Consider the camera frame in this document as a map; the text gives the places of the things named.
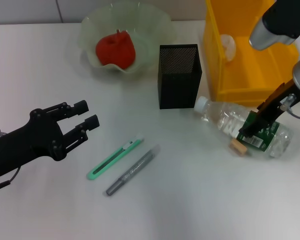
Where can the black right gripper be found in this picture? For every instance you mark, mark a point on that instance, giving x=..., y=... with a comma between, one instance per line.
x=275, y=105

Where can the reddish orange fruit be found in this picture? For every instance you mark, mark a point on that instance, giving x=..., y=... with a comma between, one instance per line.
x=115, y=50

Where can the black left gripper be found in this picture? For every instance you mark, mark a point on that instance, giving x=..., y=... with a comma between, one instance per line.
x=27, y=142

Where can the green utility knife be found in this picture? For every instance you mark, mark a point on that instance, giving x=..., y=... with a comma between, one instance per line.
x=110, y=160

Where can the white paper ball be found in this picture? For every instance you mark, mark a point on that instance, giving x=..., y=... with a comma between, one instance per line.
x=228, y=47

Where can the small wooden block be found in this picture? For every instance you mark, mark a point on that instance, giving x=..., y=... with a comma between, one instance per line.
x=238, y=148

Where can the green glass fruit plate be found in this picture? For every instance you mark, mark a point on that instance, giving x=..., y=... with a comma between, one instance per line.
x=145, y=32

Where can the yellow plastic bin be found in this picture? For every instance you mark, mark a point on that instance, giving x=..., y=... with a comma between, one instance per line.
x=252, y=75

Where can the grey marker pen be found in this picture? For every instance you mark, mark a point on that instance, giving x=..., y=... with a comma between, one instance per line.
x=135, y=168

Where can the black mesh pen holder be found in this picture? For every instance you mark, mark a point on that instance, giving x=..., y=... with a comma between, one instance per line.
x=178, y=85

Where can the clear green-label water bottle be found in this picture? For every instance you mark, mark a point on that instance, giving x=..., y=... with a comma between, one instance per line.
x=222, y=115

